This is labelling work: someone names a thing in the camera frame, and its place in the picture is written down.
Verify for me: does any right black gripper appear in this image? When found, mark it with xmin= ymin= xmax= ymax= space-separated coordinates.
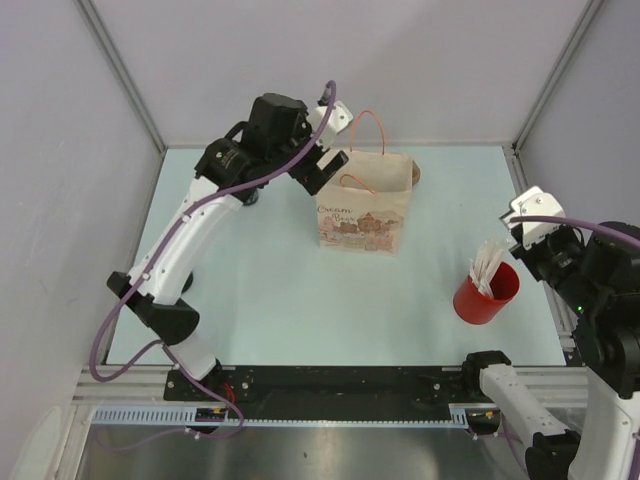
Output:
xmin=508 ymin=216 xmax=600 ymax=311

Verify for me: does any aluminium frame rail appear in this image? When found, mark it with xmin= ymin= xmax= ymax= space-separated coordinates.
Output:
xmin=72 ymin=365 xmax=171 ymax=405

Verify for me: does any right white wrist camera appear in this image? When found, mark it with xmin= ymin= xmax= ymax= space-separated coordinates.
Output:
xmin=500 ymin=186 xmax=565 ymax=250

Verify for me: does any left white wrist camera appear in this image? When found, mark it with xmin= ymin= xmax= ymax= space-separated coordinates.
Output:
xmin=307 ymin=100 xmax=354 ymax=150

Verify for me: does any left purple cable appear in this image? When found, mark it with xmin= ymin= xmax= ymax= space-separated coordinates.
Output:
xmin=88 ymin=79 xmax=338 ymax=451

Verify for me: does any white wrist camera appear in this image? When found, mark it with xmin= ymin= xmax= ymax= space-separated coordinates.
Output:
xmin=500 ymin=186 xmax=565 ymax=250
xmin=307 ymin=100 xmax=354 ymax=150

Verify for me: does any white slotted cable duct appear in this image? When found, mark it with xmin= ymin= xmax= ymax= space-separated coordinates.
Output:
xmin=92 ymin=402 xmax=474 ymax=430

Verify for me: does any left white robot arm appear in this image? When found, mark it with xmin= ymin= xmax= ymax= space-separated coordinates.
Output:
xmin=107 ymin=87 xmax=354 ymax=400

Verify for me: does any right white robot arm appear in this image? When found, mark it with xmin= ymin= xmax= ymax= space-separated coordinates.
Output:
xmin=461 ymin=219 xmax=639 ymax=479

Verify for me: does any short black cup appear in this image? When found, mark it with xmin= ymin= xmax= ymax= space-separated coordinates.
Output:
xmin=182 ymin=273 xmax=194 ymax=293

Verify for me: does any red straw holder cup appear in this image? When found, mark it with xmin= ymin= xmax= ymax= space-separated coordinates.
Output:
xmin=452 ymin=262 xmax=520 ymax=325

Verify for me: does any paper takeout bag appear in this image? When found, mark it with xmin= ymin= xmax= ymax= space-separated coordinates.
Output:
xmin=315 ymin=110 xmax=414 ymax=255

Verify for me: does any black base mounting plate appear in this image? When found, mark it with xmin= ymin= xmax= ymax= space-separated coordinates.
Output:
xmin=164 ymin=365 xmax=496 ymax=422

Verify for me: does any tall black tumbler cup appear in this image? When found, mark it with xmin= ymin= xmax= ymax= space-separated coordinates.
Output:
xmin=243 ymin=190 xmax=260 ymax=206

